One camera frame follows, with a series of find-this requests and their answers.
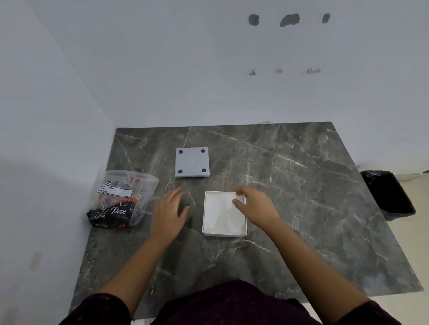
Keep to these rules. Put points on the dark maroon garment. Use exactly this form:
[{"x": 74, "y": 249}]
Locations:
[{"x": 234, "y": 306}]

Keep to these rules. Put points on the black waste bin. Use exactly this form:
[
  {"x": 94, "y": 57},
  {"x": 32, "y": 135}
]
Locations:
[{"x": 388, "y": 194}]

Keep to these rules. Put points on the dark chocolate packet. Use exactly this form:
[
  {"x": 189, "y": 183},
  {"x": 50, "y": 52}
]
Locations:
[{"x": 112, "y": 214}]

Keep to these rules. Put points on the clear plastic bag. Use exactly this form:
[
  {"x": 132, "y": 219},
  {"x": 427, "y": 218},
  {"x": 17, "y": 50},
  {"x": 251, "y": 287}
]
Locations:
[{"x": 127, "y": 187}]

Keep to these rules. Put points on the person's right thumb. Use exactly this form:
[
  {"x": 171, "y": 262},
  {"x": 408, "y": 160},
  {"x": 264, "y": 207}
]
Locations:
[{"x": 239, "y": 204}]

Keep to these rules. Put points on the person's left forearm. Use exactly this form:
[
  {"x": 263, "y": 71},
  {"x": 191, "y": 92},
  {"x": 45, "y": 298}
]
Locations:
[{"x": 134, "y": 274}]

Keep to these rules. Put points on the grey square lid with black feet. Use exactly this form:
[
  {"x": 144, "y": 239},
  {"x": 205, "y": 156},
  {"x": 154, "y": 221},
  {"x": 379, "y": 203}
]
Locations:
[{"x": 192, "y": 162}]

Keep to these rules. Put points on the white square box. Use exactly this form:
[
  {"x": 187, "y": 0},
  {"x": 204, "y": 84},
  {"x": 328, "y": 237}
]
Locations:
[{"x": 221, "y": 217}]

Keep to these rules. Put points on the person's right forearm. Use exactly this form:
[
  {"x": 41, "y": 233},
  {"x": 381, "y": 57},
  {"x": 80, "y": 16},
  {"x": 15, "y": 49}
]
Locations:
[{"x": 311, "y": 268}]

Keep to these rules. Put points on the person's right hand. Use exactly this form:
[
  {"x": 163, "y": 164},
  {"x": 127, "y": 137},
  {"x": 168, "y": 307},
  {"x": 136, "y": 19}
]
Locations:
[{"x": 259, "y": 209}]

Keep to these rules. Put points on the person's left hand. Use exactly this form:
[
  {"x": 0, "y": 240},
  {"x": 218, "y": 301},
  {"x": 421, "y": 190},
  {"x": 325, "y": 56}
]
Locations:
[{"x": 167, "y": 214}]

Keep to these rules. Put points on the person's left thumb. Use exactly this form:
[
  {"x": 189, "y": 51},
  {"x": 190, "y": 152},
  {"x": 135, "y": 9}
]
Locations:
[{"x": 183, "y": 213}]

